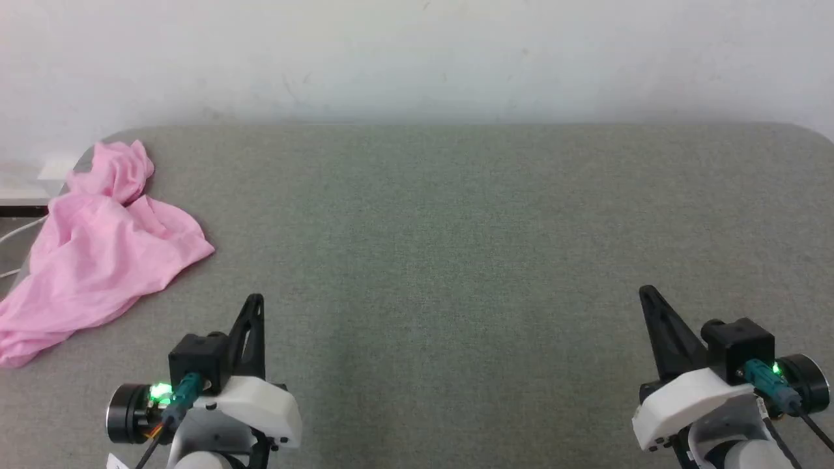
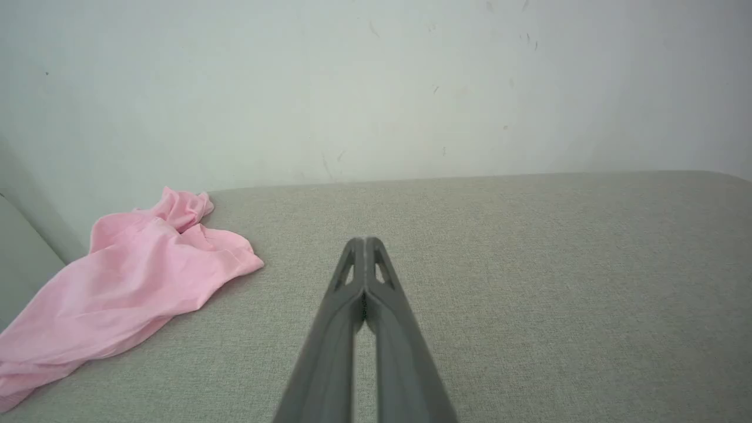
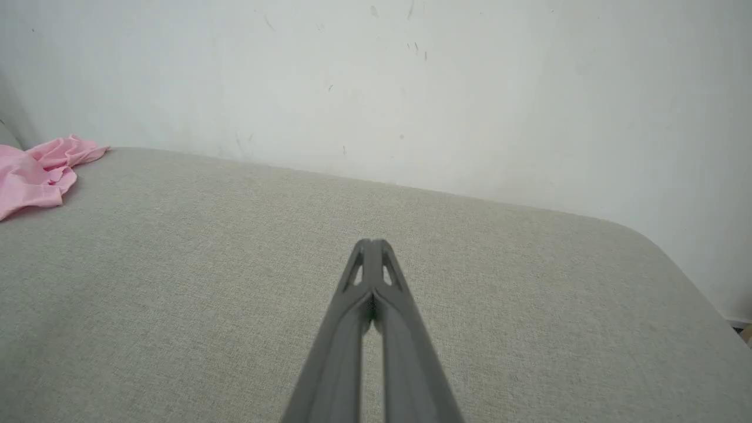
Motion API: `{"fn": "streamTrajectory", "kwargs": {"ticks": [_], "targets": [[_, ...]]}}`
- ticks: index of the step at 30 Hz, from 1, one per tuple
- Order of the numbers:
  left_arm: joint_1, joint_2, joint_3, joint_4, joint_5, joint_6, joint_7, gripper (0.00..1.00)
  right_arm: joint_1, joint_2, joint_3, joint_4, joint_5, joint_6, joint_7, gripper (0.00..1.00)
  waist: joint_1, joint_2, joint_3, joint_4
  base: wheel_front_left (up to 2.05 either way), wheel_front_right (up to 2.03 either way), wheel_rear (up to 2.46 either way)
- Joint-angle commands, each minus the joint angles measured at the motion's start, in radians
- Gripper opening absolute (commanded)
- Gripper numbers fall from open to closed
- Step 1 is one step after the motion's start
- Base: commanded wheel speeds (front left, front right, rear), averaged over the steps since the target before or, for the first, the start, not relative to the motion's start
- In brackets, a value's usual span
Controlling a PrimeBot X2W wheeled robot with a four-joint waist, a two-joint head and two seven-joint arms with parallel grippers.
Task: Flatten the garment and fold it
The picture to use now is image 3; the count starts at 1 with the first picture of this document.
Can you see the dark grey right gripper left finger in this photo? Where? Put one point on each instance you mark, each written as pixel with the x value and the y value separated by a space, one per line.
pixel 335 358

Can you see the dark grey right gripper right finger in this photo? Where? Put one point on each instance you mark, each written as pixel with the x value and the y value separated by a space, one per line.
pixel 411 364

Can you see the beige fabric sofa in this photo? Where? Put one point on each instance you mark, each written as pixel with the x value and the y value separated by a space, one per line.
pixel 376 305

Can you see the pink elastic-waist garment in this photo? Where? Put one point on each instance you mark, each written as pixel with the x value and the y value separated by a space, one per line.
pixel 35 173

